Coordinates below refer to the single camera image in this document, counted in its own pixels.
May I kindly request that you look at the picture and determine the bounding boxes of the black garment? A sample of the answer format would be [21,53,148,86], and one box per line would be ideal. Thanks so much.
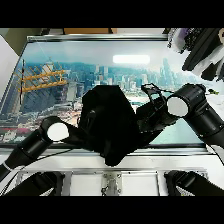
[77,84,143,167]

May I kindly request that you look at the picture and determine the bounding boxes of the wooden peg rack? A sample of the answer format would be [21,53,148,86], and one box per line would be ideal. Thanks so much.
[14,61,69,94]

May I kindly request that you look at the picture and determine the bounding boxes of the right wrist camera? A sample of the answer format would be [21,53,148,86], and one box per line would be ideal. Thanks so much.
[140,83,169,113]

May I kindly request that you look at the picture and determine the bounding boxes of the black cable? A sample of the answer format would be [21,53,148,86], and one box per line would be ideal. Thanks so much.
[0,148,74,197]

